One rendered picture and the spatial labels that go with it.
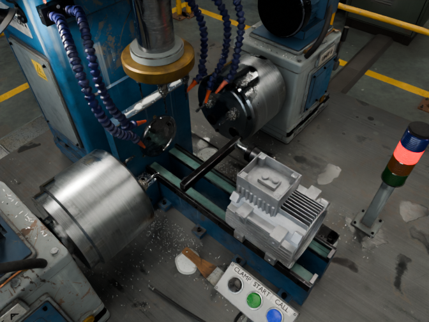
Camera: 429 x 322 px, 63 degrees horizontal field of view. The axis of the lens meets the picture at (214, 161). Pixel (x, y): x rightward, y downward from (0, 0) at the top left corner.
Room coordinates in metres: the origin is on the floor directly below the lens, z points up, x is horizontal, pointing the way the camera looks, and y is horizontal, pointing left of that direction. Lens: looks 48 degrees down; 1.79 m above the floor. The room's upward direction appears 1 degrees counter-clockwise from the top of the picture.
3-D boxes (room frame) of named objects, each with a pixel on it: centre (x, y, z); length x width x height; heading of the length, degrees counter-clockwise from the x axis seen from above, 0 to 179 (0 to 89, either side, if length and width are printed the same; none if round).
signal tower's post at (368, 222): (0.61, -0.50, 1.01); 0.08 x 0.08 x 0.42; 48
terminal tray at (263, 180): (0.54, -0.13, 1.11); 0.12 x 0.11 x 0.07; 49
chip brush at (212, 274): (0.46, 0.02, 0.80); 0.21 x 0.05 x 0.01; 48
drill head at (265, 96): (1.00, -0.11, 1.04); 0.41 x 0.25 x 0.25; 138
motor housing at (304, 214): (0.51, -0.16, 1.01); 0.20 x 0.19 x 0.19; 49
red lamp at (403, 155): (0.61, -0.50, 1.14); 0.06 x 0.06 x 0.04
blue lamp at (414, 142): (0.61, -0.50, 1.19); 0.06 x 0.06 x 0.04
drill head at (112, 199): (0.48, 0.34, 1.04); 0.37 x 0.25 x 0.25; 138
